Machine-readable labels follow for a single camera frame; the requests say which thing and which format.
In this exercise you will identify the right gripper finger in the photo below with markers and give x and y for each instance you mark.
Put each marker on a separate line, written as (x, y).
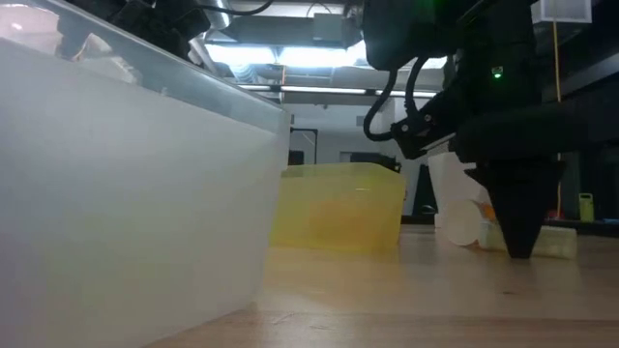
(520, 217)

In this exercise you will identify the orange pill bottle white cap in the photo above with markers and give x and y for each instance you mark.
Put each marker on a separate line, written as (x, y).
(463, 222)

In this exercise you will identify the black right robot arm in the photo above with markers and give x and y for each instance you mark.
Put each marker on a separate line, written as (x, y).
(411, 34)

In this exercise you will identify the yellow plastic bin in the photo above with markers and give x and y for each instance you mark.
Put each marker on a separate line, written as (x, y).
(338, 212)

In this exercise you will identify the clear plastic bin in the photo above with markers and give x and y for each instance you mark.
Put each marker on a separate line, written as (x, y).
(121, 217)

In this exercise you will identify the yellow-green container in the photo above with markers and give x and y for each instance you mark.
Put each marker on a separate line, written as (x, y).
(586, 207)

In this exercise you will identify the white translucent box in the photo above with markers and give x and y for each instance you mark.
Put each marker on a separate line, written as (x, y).
(561, 10)

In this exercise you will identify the bright ceiling light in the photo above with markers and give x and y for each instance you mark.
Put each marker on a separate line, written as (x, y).
(314, 55)

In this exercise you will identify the black aluminium table frame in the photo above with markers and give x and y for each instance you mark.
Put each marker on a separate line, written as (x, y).
(599, 227)

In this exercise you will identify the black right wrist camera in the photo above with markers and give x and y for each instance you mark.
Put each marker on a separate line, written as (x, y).
(416, 133)

